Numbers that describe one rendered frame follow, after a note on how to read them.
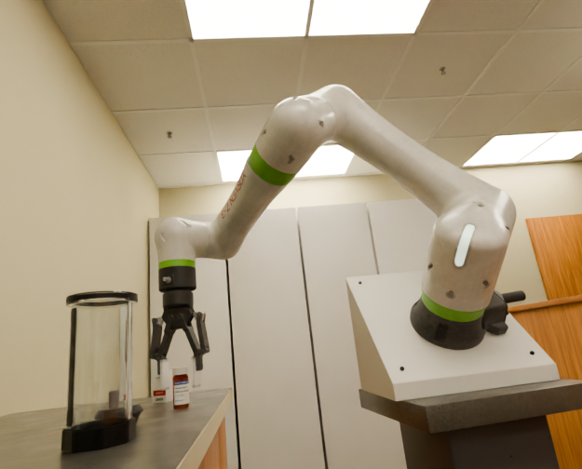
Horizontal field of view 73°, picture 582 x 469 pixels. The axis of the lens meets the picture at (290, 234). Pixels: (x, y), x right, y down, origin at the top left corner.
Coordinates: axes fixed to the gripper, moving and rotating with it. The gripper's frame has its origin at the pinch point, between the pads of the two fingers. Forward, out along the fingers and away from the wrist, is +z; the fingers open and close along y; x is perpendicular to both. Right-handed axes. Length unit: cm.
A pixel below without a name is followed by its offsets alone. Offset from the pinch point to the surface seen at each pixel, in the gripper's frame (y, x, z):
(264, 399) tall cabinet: -49, 213, 32
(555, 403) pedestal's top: 75, -12, 10
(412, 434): 51, -1, 15
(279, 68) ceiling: 12, 105, -163
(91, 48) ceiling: -76, 55, -163
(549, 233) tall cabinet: 221, 347, -86
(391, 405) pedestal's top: 48.4, -9.1, 8.5
